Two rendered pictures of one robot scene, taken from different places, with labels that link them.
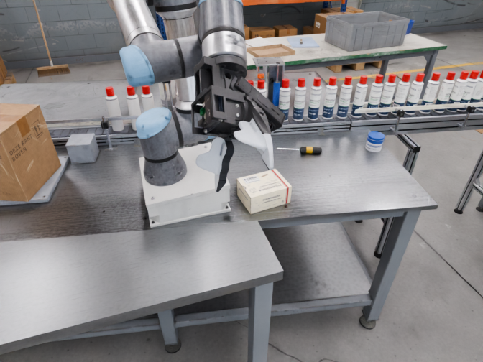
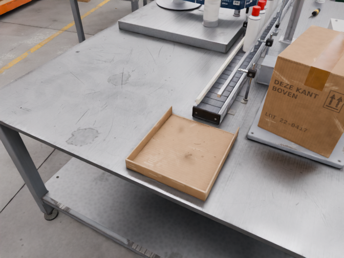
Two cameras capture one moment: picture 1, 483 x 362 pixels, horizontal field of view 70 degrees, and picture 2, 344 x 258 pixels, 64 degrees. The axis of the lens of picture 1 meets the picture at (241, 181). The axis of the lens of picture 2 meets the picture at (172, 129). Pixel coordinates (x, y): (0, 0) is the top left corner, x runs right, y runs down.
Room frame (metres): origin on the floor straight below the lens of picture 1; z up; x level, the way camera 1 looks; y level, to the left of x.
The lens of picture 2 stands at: (1.07, 1.81, 1.48)
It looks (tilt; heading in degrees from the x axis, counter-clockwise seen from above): 42 degrees down; 304
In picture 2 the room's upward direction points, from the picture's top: 1 degrees clockwise
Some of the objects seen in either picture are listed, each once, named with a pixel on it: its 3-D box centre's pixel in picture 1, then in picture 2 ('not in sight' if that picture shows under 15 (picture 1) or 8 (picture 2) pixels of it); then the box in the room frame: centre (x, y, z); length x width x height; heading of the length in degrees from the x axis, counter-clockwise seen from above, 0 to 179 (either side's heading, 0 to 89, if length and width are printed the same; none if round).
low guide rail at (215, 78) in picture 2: (121, 121); (241, 43); (1.50, 0.57, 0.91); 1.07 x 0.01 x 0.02; 97
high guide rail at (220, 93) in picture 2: (116, 118); (258, 36); (1.43, 0.56, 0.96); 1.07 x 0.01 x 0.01; 97
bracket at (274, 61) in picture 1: (268, 61); not in sight; (1.65, -0.13, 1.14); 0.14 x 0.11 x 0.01; 97
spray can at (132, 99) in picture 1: (134, 108); (257, 23); (1.47, 0.49, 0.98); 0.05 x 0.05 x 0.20
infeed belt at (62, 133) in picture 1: (182, 129); (261, 33); (1.50, 0.28, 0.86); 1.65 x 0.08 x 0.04; 97
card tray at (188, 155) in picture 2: not in sight; (185, 146); (1.38, 1.27, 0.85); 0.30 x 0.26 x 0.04; 97
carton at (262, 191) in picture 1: (263, 190); not in sight; (1.01, -0.08, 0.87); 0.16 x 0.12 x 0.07; 114
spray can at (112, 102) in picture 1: (113, 109); (252, 29); (1.46, 0.58, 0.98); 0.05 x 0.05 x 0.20
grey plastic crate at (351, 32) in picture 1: (364, 30); not in sight; (3.32, -1.11, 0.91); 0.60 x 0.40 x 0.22; 111
